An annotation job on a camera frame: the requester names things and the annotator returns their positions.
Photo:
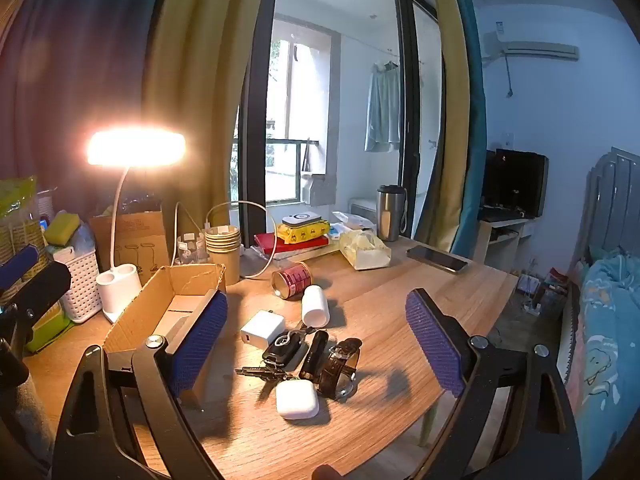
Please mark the yellow tissue pack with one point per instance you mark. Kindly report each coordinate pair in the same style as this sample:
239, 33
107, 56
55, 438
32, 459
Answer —
367, 255

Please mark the hanging light blue garment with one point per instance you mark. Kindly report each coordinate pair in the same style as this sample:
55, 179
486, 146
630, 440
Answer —
382, 110

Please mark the clear plastic bag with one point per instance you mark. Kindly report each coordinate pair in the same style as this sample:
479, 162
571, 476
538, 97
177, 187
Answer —
82, 242

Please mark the white air conditioner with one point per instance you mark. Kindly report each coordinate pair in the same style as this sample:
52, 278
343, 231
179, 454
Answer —
535, 47

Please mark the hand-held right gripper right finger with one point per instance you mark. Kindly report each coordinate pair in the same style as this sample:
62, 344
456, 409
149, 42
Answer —
432, 342

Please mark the black car key bunch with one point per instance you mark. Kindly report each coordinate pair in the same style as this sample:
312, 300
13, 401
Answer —
282, 347

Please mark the grey bed headboard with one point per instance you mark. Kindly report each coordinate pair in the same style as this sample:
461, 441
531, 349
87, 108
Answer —
610, 195

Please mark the black smartphone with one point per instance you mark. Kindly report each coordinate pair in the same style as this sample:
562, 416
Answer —
437, 259

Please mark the red book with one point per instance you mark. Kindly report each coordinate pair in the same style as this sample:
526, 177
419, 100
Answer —
267, 242

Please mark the black sliding door frame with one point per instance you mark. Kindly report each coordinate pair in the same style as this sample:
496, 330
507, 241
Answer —
407, 110

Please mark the black television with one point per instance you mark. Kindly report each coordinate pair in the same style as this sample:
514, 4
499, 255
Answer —
515, 180

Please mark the white television stand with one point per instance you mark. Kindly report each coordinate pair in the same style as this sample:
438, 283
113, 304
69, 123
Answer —
482, 245

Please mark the stack of brown paper cups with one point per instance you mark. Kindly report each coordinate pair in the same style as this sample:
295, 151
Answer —
222, 260

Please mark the red gold tin can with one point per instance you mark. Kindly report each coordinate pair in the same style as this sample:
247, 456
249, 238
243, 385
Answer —
295, 280

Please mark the clear printed glass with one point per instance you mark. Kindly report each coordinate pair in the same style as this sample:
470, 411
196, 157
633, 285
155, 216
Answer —
192, 250

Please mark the white pill bottle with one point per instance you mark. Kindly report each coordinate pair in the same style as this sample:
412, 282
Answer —
316, 305

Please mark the brown lamp carton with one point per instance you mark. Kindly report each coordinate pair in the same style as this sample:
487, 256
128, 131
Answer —
145, 235

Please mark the white charger block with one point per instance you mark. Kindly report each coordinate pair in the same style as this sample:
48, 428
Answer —
260, 327

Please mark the white plastic basket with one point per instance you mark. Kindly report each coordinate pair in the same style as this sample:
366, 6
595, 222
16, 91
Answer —
82, 280

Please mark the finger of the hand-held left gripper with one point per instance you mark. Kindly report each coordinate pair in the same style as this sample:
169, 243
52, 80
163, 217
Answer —
42, 286
17, 266

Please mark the yellow printed packet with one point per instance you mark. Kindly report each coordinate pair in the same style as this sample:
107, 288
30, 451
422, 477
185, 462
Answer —
305, 232

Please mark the black tube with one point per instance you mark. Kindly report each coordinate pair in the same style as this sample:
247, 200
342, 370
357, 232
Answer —
314, 355

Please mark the narrow yellow curtain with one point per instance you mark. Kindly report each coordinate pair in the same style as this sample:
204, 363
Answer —
450, 110

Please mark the light blue printed blanket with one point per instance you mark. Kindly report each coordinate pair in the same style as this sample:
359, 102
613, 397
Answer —
610, 335

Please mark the dark blue curtain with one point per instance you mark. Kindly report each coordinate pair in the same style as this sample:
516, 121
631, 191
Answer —
75, 60

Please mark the wide yellow curtain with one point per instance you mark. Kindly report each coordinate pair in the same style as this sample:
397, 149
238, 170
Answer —
200, 85

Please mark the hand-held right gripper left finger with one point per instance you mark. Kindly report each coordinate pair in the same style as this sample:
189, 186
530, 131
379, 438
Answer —
200, 345

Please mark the green carton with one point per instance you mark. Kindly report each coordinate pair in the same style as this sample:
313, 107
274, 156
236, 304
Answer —
45, 332

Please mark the steel travel mug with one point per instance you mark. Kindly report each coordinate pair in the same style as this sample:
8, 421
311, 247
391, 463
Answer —
390, 215

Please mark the brown cardboard box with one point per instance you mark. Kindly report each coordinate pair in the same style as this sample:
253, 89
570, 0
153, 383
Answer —
165, 290

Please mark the yellow green sponge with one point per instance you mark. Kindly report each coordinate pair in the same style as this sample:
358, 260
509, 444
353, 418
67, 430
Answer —
62, 227

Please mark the green mesh bag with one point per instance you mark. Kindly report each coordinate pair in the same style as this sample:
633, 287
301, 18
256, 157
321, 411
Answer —
17, 197

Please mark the white earbuds case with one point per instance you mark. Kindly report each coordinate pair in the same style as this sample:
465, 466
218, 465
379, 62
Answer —
296, 400

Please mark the white wipes packet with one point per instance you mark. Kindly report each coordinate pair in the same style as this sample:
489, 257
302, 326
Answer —
350, 220

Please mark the white grey small device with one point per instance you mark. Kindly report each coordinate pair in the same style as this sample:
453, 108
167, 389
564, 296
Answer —
302, 220

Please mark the white desk lamp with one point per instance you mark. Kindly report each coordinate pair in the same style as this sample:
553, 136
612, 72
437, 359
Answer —
122, 282

